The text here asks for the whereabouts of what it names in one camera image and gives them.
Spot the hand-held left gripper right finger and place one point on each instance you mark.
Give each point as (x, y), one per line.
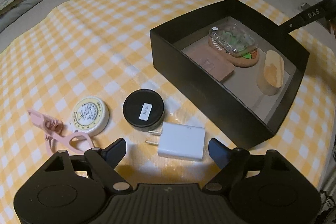
(218, 151)

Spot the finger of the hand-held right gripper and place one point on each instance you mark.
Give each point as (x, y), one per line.
(291, 24)

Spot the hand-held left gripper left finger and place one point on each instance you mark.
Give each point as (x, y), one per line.
(118, 151)

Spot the white charger plug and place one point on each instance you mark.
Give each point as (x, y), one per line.
(181, 142)

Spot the oval wooden box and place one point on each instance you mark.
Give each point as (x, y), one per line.
(270, 74)

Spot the round cork coaster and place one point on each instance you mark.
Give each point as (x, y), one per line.
(245, 61)

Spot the clear plastic case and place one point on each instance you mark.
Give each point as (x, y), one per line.
(231, 40)

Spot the black rectangular box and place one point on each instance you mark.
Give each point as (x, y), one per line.
(183, 61)

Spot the round white tape measure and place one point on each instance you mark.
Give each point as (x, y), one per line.
(89, 115)

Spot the black round tin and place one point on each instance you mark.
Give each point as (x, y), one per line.
(136, 108)

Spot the pink eyelash curler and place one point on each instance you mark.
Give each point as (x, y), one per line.
(60, 137)

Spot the brown square coaster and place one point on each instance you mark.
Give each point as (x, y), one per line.
(210, 66)

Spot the yellow checkered mat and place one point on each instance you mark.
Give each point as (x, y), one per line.
(92, 43)

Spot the black white printed cloth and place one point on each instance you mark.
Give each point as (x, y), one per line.
(328, 200)

